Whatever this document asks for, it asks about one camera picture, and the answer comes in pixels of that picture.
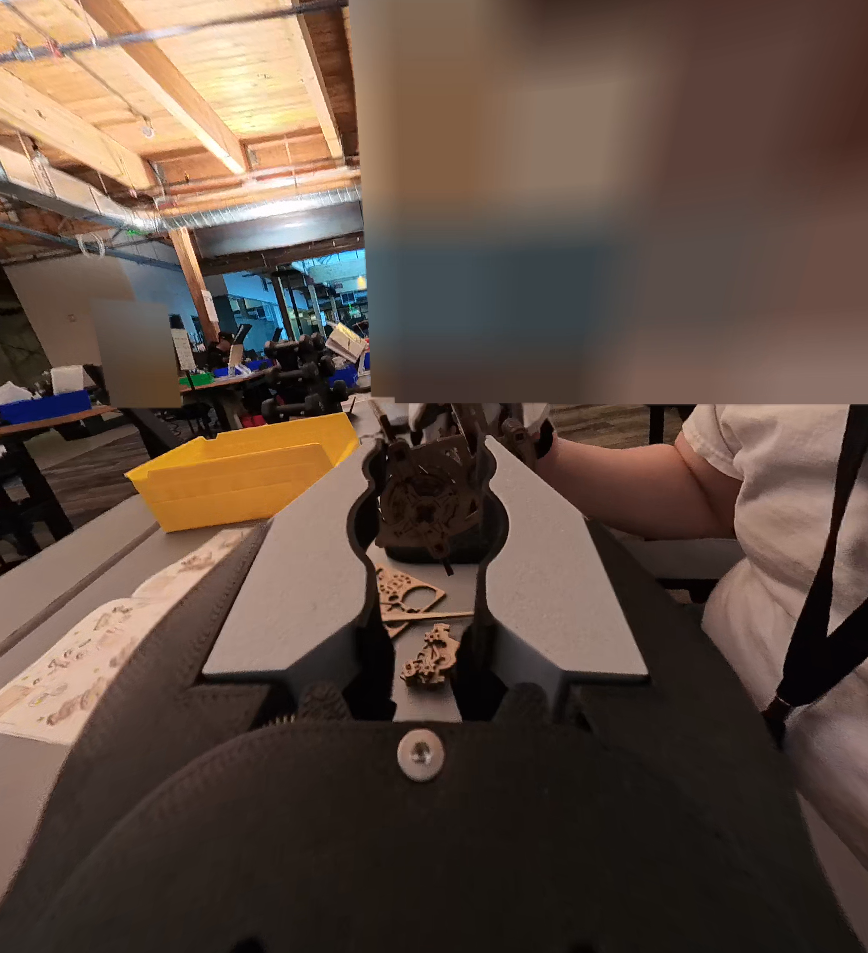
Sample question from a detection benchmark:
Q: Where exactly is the blue plastic bin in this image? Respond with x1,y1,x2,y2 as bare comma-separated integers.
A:
0,390,93,426

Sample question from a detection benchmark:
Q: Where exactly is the silver ventilation duct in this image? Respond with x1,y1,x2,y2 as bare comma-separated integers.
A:
0,140,365,241

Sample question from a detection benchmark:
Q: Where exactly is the illustrated instruction booklet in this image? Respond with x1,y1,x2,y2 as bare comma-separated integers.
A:
0,525,258,747

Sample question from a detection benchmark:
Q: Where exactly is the black lanyard strap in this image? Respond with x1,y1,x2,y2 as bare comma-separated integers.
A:
760,404,868,749

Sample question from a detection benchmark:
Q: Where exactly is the wooden table with black legs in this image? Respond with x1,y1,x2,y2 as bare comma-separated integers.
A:
0,404,121,539

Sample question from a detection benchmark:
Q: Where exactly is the assembled wooden model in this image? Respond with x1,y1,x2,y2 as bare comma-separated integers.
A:
370,417,486,576

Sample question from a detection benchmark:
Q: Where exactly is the wooden support post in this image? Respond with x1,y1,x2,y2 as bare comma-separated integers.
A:
168,226,220,345

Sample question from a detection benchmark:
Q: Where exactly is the person's right forearm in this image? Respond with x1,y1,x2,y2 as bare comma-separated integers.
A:
537,433,749,542

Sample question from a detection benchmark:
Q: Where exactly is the person in white shirt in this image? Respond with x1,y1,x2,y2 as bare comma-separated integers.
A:
681,404,868,953

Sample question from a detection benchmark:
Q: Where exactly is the yellow plastic bin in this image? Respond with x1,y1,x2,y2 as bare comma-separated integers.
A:
124,411,361,534

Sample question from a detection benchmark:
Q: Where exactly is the laser-cut wooden parts sheet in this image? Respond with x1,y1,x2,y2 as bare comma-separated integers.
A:
374,562,474,641

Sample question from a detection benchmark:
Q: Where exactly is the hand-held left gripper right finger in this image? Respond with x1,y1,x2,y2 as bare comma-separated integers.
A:
455,435,651,683

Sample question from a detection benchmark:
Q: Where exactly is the small wooden gear assembly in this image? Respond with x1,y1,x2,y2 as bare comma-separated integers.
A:
400,623,459,690

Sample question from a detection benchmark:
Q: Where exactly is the black dumbbell rack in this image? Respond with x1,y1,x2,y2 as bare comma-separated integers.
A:
260,334,355,427

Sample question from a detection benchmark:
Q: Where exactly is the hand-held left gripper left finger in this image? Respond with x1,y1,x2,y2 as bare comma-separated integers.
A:
202,439,399,683

